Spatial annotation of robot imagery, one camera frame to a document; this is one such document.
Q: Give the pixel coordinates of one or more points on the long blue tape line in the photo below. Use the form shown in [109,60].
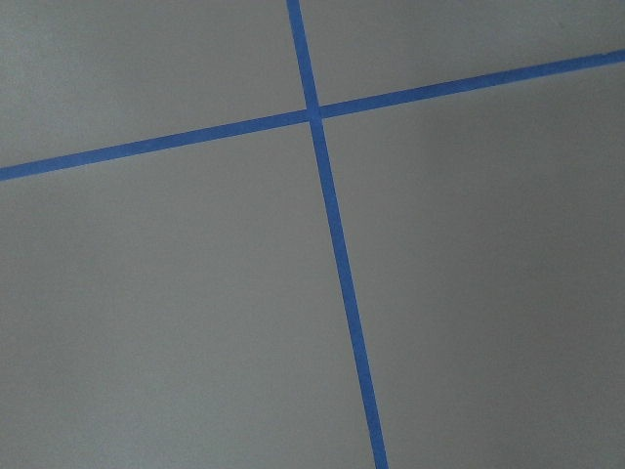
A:
[335,225]

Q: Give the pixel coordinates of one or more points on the crossing blue tape line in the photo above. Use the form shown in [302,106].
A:
[265,123]

